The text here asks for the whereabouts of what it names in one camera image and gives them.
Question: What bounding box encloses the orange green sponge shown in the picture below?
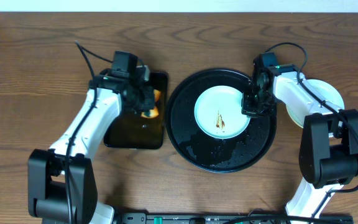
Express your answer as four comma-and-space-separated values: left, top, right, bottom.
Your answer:
141, 89, 161, 119

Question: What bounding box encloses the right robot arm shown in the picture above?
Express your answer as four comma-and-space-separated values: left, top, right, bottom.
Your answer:
242, 63, 358, 223

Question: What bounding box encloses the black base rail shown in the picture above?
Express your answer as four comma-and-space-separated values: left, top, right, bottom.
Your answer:
112, 211, 354, 224

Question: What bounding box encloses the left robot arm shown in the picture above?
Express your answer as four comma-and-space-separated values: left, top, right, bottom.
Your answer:
27, 75, 155, 223

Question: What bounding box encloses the black round tray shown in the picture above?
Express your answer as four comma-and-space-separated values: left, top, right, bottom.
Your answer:
165, 68, 277, 173

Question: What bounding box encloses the mint green plate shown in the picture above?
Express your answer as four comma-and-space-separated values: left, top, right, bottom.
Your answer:
194, 85, 250, 139
286, 79, 345, 128

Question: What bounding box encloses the black rectangular tray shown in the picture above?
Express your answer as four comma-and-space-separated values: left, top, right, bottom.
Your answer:
103, 72, 168, 149

